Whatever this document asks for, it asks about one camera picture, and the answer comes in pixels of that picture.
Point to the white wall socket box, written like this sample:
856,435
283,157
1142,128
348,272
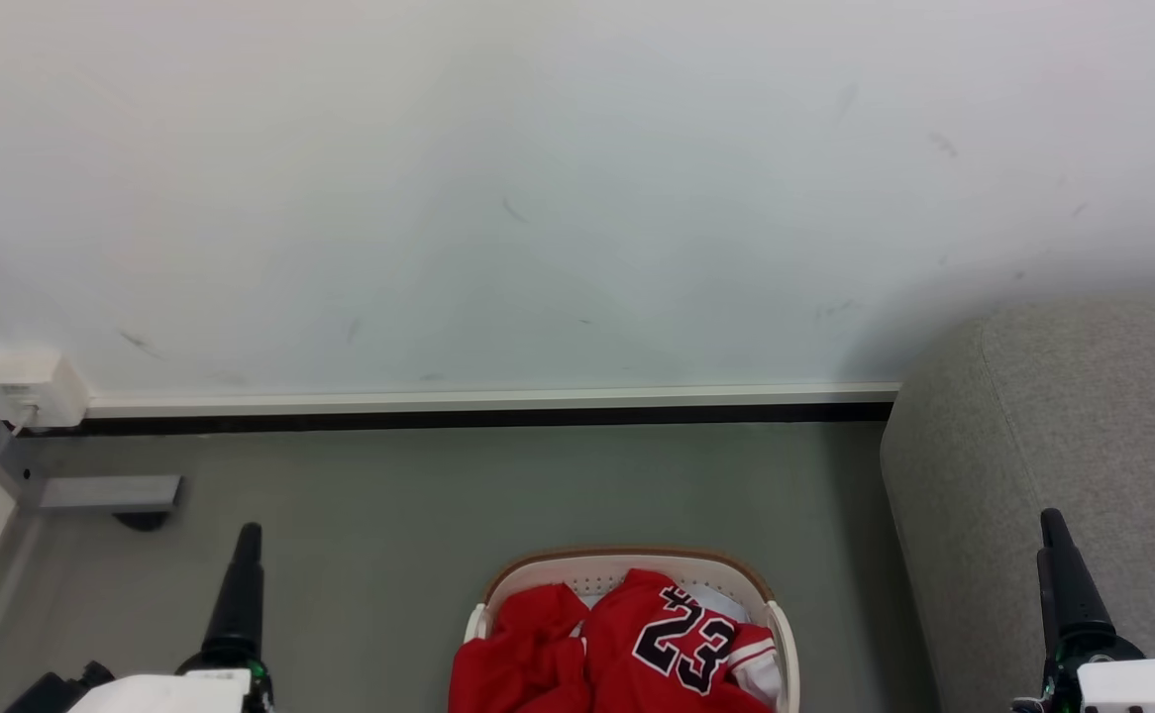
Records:
38,381

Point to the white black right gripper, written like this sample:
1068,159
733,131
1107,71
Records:
1142,685

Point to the white perforated laundry basket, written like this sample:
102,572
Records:
558,572

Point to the pale white cloth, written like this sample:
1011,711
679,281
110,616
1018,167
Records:
716,599

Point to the white and black baseboard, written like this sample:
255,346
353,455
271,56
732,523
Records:
488,406

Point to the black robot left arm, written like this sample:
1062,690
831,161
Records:
48,693

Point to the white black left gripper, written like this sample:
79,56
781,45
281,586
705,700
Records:
181,691

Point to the black round frame foot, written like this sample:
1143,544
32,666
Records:
142,520

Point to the red number 23 jersey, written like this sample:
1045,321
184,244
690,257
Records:
627,644

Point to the grey fabric sofa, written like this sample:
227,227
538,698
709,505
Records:
1033,446

